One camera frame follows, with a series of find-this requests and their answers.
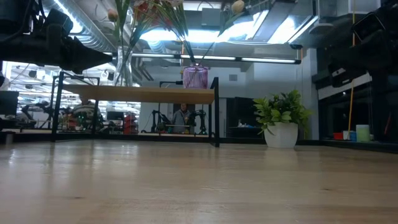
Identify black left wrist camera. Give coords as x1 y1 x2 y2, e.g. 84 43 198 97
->
43 8 74 35

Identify long ceiling light tube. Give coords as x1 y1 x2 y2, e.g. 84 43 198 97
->
102 52 302 65

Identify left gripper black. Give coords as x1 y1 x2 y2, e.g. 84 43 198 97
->
0 24 113 74

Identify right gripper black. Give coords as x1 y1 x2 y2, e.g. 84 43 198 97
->
328 27 398 88

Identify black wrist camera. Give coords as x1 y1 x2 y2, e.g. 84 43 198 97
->
43 8 74 35
351 12 386 41

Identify wooden shelf with black legs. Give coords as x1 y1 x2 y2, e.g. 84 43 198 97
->
50 70 221 148

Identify yellow extension cable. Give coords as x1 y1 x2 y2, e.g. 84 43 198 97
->
348 0 356 131

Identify pale green cup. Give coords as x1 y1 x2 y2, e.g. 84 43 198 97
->
356 124 371 143

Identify cream tulip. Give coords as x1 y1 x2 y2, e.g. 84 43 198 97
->
198 0 246 68

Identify small purple glass vase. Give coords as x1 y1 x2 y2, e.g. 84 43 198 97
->
182 63 208 90

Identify dark monitor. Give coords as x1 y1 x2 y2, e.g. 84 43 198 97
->
0 90 19 116

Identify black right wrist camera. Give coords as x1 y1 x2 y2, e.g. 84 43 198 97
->
351 12 386 41

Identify tall clear glass vase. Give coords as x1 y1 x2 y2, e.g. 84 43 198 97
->
113 46 134 87

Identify black cabinet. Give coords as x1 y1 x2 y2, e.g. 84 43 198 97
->
225 96 259 138

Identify person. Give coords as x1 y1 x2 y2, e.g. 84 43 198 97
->
72 96 100 130
172 103 192 134

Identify green plant in white pot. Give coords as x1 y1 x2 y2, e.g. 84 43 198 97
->
253 90 312 149

